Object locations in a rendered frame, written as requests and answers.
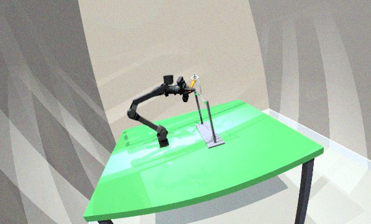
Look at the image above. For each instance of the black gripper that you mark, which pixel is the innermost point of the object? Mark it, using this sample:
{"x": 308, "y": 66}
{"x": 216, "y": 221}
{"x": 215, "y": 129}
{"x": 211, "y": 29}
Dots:
{"x": 182, "y": 89}

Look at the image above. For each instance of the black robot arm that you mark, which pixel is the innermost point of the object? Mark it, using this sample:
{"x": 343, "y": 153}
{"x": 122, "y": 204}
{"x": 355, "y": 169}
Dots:
{"x": 132, "y": 114}

